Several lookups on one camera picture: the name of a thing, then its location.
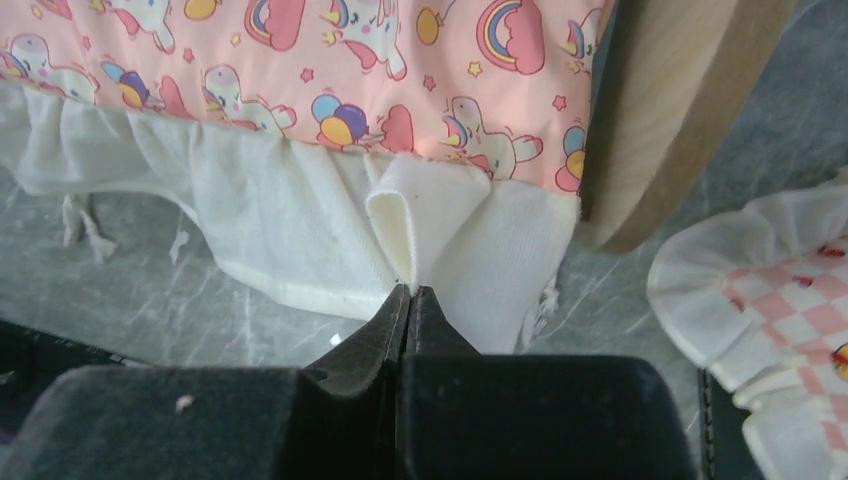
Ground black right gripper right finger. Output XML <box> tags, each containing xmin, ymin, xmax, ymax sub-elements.
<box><xmin>396</xmin><ymin>287</ymin><xmax>697</xmax><ymax>479</ymax></box>

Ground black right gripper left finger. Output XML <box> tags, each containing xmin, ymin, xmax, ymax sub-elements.
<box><xmin>1</xmin><ymin>285</ymin><xmax>411</xmax><ymax>479</ymax></box>

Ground pink unicorn print mattress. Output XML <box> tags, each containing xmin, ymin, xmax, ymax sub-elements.
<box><xmin>1</xmin><ymin>1</ymin><xmax>614</xmax><ymax>354</ymax></box>

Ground wooden pet bed frame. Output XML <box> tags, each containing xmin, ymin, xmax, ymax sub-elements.
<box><xmin>576</xmin><ymin>0</ymin><xmax>795</xmax><ymax>253</ymax></box>

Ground pink checkered duck pillow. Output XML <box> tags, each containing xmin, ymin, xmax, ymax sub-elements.
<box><xmin>647</xmin><ymin>180</ymin><xmax>847</xmax><ymax>479</ymax></box>

